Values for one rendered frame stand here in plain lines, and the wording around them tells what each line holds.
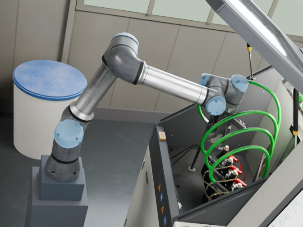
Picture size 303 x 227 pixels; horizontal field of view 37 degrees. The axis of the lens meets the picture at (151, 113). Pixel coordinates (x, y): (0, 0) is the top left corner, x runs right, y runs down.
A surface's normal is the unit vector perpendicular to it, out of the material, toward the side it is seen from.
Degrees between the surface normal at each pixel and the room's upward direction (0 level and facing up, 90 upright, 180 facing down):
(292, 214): 76
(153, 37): 90
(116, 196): 0
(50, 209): 90
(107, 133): 0
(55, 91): 0
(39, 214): 90
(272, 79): 90
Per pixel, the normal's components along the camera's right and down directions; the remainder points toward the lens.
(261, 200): -0.88, -0.33
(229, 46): 0.20, 0.60
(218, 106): -0.04, 0.56
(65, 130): 0.23, -0.72
